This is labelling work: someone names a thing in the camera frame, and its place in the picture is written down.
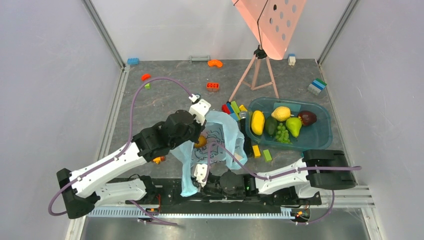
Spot black toy brick strip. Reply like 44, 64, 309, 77
239, 118, 254, 158

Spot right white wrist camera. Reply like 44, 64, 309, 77
193, 164, 208, 188

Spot blue toy brick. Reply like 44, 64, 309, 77
126, 57, 140, 66

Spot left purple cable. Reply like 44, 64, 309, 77
47, 76, 196, 218

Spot orange flat toy brick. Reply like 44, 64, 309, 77
206, 82, 220, 92

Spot pink perforated board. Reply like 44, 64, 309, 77
231, 0, 307, 60

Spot yellow fake fruit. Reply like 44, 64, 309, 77
250, 110, 265, 136

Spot dark red fake apple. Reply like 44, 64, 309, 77
297, 110, 318, 127

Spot red curved toy piece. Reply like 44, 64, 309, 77
140, 73, 152, 82

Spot white toothed rail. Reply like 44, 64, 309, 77
86, 205, 296, 220

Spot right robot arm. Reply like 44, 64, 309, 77
193, 149, 362, 204

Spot yellow fake lemon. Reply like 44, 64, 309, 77
271, 106, 292, 122

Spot yellow toy brick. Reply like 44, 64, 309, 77
252, 145, 261, 158

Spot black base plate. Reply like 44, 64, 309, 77
137, 176, 322, 214

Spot white blue small brick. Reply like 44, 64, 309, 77
287, 53, 296, 66

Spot orange curved toy piece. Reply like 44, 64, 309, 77
207, 59, 223, 68

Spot pink wooden tripod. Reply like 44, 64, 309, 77
228, 44, 280, 102

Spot colourful brick pile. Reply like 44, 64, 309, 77
221, 101, 248, 121

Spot green fake fruit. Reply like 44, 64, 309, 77
285, 117, 302, 138

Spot orange yellow toy car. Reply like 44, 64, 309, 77
152, 156, 166, 165

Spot green fake grapes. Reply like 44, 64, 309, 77
275, 122, 291, 144

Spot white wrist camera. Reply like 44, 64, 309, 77
193, 164, 208, 188
188, 94, 211, 126

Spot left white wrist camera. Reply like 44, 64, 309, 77
188, 94, 211, 126

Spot green fake avocado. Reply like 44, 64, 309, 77
264, 116, 279, 136

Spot teal plastic bin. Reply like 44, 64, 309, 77
245, 97, 333, 151

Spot green toy brick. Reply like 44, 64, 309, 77
262, 149, 273, 163

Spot light blue plastic bag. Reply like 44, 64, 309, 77
170, 110, 248, 197

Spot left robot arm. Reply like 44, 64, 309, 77
55, 105, 209, 219

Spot stacked grey blue green bricks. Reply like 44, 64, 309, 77
307, 78, 327, 96

